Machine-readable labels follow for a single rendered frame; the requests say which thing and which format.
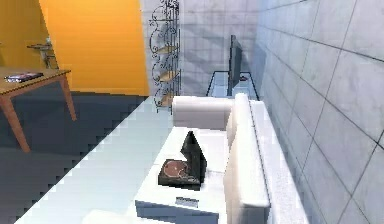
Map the brown wooden table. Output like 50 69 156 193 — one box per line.
0 66 78 154

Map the black television set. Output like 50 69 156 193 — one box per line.
227 34 244 97

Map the white sofa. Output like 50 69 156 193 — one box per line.
81 92 310 224

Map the black wire corner shelf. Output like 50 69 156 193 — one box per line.
148 0 182 115

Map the black open laptop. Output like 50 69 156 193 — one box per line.
157 130 208 188

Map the grey remote control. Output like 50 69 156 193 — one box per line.
174 196 200 209

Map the dark book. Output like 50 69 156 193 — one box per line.
3 72 45 84

